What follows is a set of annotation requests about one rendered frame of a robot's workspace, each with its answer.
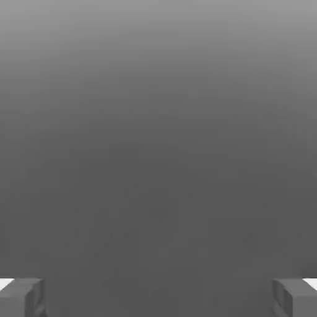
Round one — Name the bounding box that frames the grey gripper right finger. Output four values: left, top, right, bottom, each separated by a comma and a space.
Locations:
271, 277, 317, 317

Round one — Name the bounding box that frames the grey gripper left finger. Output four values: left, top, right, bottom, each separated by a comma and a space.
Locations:
0, 277, 47, 317

